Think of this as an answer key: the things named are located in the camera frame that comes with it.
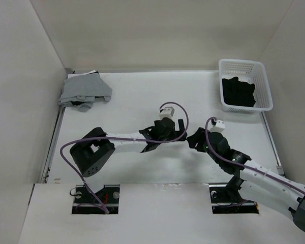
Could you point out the black tank top in basket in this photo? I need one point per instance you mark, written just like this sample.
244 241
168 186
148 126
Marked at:
238 93

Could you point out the white plastic basket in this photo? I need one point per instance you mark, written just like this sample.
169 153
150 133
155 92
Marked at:
251 72

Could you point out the folded white tank top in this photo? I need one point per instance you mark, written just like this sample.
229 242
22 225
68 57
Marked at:
81 74

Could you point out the folded black tank top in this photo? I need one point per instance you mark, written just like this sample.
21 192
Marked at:
87 101

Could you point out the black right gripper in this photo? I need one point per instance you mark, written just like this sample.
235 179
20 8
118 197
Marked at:
197 136

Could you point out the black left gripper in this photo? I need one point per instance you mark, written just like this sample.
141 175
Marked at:
180 125

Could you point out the folded grey tank top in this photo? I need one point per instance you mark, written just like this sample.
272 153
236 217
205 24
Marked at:
84 107

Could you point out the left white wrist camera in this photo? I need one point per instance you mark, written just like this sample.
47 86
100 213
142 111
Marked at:
166 112

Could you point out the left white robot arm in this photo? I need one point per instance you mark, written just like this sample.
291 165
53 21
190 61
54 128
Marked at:
91 156

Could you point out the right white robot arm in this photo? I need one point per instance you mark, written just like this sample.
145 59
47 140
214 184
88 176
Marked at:
250 180

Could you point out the grey tank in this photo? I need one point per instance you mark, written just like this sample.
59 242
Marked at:
84 107
91 85

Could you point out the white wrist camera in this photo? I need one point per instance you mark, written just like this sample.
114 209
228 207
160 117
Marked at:
217 125
166 112

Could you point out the silver table rail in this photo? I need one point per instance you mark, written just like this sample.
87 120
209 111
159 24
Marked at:
52 145

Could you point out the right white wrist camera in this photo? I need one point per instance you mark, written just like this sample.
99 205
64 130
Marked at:
217 125

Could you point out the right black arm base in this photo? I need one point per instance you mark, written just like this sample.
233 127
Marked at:
225 199

